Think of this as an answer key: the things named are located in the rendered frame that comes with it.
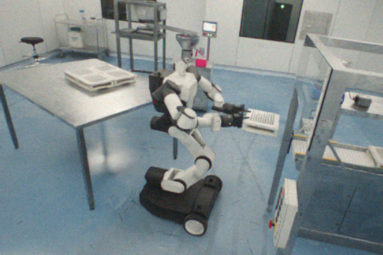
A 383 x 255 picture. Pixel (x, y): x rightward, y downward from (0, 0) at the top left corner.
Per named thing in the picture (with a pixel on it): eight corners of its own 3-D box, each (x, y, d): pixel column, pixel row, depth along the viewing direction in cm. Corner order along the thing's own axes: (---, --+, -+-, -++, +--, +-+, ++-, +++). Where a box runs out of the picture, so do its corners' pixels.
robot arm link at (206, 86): (209, 96, 236) (191, 82, 222) (219, 85, 233) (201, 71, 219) (213, 102, 227) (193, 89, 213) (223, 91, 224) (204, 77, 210)
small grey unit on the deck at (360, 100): (351, 104, 171) (355, 96, 168) (349, 101, 177) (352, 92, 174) (371, 108, 170) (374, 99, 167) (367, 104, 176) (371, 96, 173)
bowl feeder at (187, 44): (173, 61, 404) (173, 35, 388) (178, 55, 436) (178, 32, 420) (204, 65, 406) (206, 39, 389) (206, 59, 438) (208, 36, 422)
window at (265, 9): (239, 36, 644) (245, -16, 593) (239, 36, 645) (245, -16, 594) (294, 43, 649) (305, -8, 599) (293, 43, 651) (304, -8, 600)
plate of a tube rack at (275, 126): (279, 116, 202) (280, 114, 201) (278, 130, 180) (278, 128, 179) (247, 110, 205) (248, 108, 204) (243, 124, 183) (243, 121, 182)
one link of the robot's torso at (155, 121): (149, 132, 208) (148, 112, 200) (156, 125, 220) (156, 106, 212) (182, 139, 205) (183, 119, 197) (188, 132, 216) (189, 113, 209)
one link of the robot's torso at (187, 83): (144, 118, 191) (143, 70, 175) (164, 102, 221) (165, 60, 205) (183, 126, 187) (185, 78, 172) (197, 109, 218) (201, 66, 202)
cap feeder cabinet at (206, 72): (168, 109, 423) (169, 63, 390) (176, 96, 474) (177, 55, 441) (207, 114, 425) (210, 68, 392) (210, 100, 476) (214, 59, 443)
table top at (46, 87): (-10, 77, 253) (-12, 74, 251) (96, 61, 339) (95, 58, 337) (76, 130, 187) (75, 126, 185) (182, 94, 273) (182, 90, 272)
